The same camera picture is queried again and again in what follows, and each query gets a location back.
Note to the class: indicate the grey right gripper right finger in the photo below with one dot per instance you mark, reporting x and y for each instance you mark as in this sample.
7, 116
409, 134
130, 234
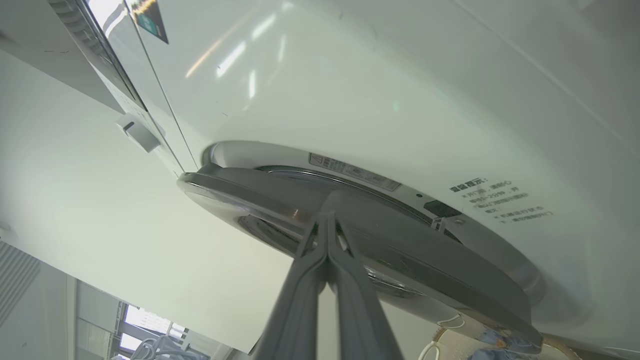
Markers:
360, 320

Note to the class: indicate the white slatted wall vent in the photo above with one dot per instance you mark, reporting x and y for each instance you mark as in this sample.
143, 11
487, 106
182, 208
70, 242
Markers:
15, 280

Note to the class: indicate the black door lock socket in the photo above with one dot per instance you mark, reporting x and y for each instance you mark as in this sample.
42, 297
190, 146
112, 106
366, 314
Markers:
441, 208

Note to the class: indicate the cream perforated laundry basket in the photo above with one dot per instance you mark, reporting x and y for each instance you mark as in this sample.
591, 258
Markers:
450, 347

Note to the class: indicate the window with dark frame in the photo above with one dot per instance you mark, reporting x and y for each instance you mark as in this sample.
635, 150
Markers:
145, 322

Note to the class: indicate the white front-load washing machine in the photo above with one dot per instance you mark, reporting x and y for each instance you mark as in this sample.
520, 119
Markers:
400, 90

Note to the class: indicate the grey warning label strip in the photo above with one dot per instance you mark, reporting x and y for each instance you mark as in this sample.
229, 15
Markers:
355, 171

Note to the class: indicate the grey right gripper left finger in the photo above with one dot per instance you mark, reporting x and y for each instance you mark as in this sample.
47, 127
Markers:
295, 310

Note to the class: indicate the round glass washing machine door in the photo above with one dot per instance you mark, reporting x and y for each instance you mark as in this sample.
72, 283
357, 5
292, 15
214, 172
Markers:
400, 250

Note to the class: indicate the blue cartoon print garment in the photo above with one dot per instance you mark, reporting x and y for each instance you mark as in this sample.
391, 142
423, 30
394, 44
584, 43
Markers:
505, 347

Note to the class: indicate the dark teal brand sticker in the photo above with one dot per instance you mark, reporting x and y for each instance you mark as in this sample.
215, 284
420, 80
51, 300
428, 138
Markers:
150, 20

